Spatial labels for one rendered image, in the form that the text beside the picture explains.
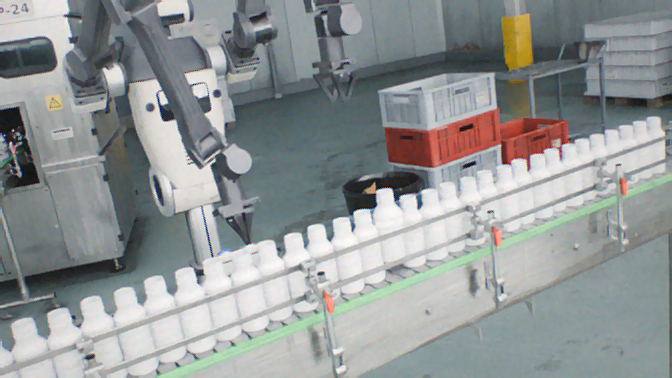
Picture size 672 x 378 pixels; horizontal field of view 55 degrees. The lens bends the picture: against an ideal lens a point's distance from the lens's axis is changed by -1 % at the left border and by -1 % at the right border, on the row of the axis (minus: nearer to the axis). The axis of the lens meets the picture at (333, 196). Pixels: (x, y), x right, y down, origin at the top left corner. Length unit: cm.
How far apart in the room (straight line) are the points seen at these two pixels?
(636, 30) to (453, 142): 486
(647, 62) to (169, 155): 710
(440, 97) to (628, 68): 501
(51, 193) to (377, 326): 380
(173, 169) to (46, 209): 324
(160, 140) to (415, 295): 80
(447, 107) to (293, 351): 263
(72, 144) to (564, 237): 376
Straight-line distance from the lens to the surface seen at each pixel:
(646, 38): 838
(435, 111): 375
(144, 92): 182
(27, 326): 126
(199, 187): 188
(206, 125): 150
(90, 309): 127
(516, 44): 1143
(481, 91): 404
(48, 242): 511
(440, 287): 156
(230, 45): 195
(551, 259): 180
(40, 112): 492
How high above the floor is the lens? 160
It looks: 16 degrees down
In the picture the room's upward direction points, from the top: 9 degrees counter-clockwise
